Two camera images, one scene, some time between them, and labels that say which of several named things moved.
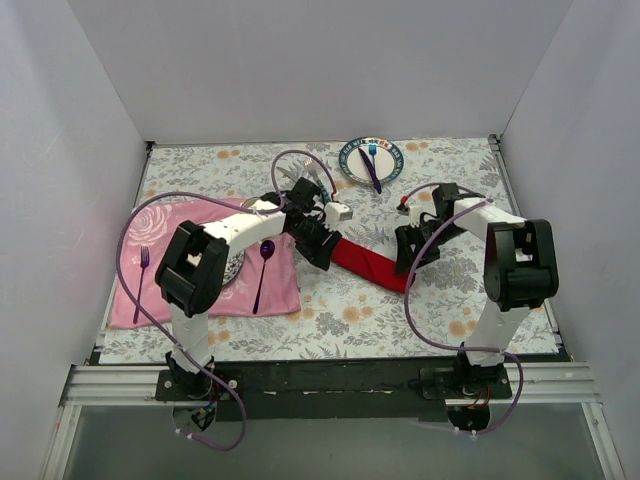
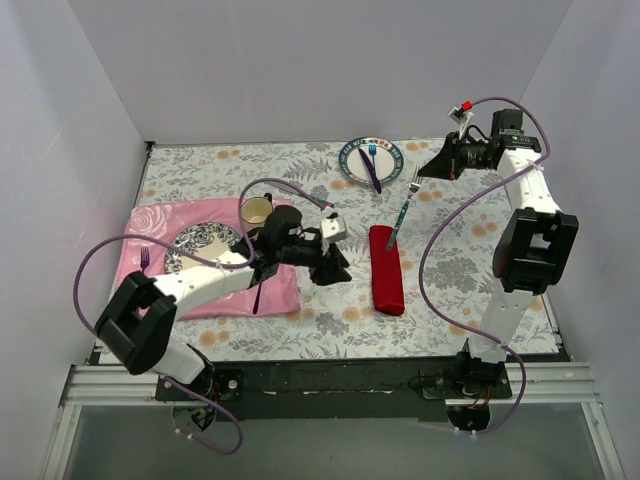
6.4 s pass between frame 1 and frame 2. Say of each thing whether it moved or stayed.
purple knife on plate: stayed
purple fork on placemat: stayed
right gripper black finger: moved
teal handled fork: moved
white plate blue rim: stayed
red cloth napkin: moved
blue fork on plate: stayed
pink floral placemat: stayed
